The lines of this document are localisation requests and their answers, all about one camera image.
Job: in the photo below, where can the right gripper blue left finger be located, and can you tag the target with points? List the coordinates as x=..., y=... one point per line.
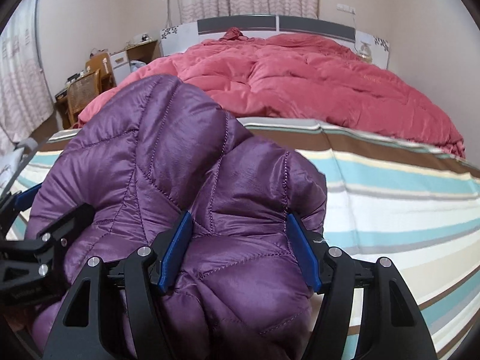
x=169, y=248

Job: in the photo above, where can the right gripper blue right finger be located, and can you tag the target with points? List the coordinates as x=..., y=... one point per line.
x=312, y=254

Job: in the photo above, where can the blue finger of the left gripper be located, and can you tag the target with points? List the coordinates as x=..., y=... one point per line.
x=64, y=230
x=22, y=201

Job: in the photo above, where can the purple quilted down jacket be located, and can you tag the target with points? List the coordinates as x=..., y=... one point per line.
x=161, y=146

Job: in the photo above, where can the side patterned curtain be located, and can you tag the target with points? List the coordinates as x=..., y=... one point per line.
x=25, y=98

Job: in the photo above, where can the striped bed sheet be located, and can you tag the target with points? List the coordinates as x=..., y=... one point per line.
x=403, y=216

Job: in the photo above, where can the wooden chair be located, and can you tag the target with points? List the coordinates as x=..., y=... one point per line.
x=97, y=79

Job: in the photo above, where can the red quilted comforter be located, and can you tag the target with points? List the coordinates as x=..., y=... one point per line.
x=302, y=76

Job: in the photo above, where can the wooden bedside desk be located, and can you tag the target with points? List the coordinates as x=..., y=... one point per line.
x=123, y=61

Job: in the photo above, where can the small bedside lamp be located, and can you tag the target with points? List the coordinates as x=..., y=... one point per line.
x=364, y=52

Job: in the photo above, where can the white grey bed headboard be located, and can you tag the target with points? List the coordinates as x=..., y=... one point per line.
x=179, y=38

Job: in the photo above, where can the wall power outlet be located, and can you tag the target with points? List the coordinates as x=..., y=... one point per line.
x=346, y=8

